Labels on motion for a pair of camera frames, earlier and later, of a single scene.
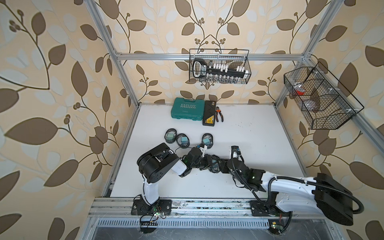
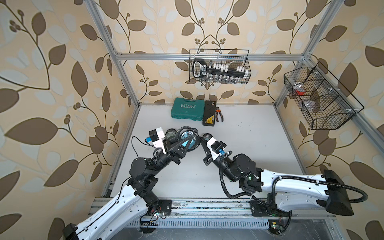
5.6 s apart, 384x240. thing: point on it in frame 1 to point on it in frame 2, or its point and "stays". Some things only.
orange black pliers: (218, 110) stays
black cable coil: (207, 139) stays
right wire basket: (324, 102) stays
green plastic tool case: (187, 109) stays
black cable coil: (216, 164) to (184, 132)
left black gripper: (207, 158) to (170, 150)
